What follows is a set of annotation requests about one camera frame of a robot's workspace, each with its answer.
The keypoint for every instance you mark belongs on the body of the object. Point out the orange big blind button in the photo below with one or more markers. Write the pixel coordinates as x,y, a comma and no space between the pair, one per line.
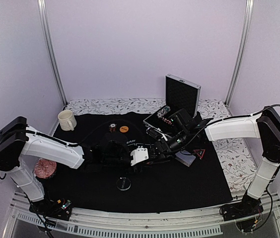
124,129

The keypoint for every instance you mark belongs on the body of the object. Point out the orange black 100 chip stack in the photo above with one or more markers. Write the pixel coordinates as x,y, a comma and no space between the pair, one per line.
112,127

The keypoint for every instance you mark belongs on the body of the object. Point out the clear dealer button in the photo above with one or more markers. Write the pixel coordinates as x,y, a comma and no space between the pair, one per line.
123,183

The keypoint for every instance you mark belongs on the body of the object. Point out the blue playing card deck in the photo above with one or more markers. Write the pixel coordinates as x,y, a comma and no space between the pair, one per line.
185,159

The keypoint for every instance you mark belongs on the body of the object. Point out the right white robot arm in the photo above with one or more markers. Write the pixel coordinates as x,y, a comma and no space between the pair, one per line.
239,158

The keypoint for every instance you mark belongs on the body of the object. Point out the aluminium poker chip case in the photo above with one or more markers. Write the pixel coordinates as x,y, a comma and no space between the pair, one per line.
179,94

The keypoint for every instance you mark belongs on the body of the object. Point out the aluminium frame post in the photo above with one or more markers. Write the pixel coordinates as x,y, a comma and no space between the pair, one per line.
241,49
50,49

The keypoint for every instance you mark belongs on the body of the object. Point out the red black triangle card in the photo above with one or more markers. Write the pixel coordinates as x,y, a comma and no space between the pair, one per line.
199,152

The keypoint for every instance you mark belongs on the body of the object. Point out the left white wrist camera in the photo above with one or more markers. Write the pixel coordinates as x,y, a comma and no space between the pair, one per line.
140,155

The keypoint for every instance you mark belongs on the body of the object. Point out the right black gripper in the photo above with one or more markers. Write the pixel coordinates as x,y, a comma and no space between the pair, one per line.
161,146

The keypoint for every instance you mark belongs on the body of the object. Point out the left aluminium frame post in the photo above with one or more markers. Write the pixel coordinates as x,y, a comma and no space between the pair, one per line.
50,49

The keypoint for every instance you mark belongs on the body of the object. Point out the small green circuit board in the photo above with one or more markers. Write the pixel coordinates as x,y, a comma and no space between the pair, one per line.
64,204

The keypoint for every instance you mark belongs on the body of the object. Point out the red patterned round tin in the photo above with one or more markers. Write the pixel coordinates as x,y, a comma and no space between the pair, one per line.
45,169

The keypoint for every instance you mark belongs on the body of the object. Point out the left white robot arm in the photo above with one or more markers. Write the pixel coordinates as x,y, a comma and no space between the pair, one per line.
20,142

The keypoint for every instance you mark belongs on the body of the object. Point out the black poker table mat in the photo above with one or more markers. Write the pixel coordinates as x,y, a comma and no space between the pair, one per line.
165,187

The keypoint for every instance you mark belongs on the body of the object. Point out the right aluminium frame post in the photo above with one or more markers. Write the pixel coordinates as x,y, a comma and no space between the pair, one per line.
241,49

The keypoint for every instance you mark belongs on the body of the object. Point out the left poker chip row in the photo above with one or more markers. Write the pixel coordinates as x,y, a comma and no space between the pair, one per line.
163,111

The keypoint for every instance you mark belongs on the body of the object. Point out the red dice row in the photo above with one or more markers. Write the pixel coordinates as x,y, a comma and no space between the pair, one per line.
167,121

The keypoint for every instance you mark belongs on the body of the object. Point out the cream ceramic mug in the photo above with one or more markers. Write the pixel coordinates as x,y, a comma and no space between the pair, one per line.
67,120

